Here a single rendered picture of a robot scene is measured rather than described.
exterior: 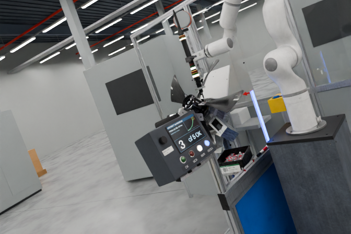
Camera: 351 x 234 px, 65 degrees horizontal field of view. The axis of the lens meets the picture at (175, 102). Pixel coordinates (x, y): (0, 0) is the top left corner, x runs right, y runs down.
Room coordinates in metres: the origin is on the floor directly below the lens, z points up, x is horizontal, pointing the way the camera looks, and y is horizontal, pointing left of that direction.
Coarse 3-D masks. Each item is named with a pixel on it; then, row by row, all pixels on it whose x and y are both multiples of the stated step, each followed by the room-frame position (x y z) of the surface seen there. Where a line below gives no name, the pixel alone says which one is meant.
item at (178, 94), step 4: (172, 80) 2.13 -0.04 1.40; (176, 80) 2.06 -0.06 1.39; (172, 84) 2.13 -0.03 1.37; (176, 84) 2.06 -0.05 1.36; (172, 88) 2.13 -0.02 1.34; (176, 88) 2.06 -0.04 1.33; (180, 88) 2.00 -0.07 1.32; (172, 92) 2.14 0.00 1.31; (176, 92) 2.08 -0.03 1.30; (180, 92) 2.00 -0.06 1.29; (172, 96) 2.15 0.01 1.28; (176, 96) 2.10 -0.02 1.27; (180, 96) 2.02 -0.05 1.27; (184, 96) 1.96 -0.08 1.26; (172, 100) 2.16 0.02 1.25; (176, 100) 2.12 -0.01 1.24; (180, 100) 2.05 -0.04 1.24
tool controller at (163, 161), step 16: (192, 112) 1.11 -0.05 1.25; (160, 128) 0.98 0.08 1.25; (176, 128) 1.02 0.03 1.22; (192, 128) 1.06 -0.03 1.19; (144, 144) 0.97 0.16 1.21; (160, 144) 0.94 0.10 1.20; (192, 144) 1.02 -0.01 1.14; (144, 160) 1.00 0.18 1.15; (160, 160) 0.93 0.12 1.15; (176, 160) 0.95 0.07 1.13; (192, 160) 0.99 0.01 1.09; (160, 176) 0.95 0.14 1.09; (176, 176) 0.91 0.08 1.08
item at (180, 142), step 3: (180, 138) 1.00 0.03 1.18; (183, 138) 1.01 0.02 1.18; (174, 141) 0.98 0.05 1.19; (177, 141) 0.99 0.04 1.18; (180, 141) 1.00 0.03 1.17; (183, 141) 1.01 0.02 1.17; (177, 144) 0.98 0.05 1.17; (180, 144) 0.99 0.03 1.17; (183, 144) 1.00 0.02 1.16; (186, 144) 1.01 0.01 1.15; (180, 147) 0.98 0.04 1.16; (183, 147) 0.99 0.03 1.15; (186, 147) 1.00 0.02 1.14; (180, 150) 0.98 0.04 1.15; (183, 150) 0.98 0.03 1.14
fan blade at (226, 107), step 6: (228, 96) 1.72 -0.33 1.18; (234, 96) 1.67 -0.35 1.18; (240, 96) 1.63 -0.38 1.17; (210, 102) 1.73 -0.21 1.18; (216, 102) 1.69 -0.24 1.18; (222, 102) 1.66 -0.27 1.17; (228, 102) 1.63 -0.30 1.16; (234, 102) 1.60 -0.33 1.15; (216, 108) 1.63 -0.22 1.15; (222, 108) 1.61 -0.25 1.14; (228, 108) 1.58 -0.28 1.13
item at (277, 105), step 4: (268, 100) 1.73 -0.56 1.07; (272, 100) 1.71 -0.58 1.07; (276, 100) 1.69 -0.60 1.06; (280, 100) 1.68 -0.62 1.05; (272, 104) 1.72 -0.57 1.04; (276, 104) 1.70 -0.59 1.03; (280, 104) 1.68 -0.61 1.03; (284, 104) 1.67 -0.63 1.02; (272, 108) 1.72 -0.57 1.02; (276, 108) 1.70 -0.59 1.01; (280, 108) 1.69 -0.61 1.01; (284, 108) 1.67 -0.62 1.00; (272, 112) 1.73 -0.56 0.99; (276, 112) 1.71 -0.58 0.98
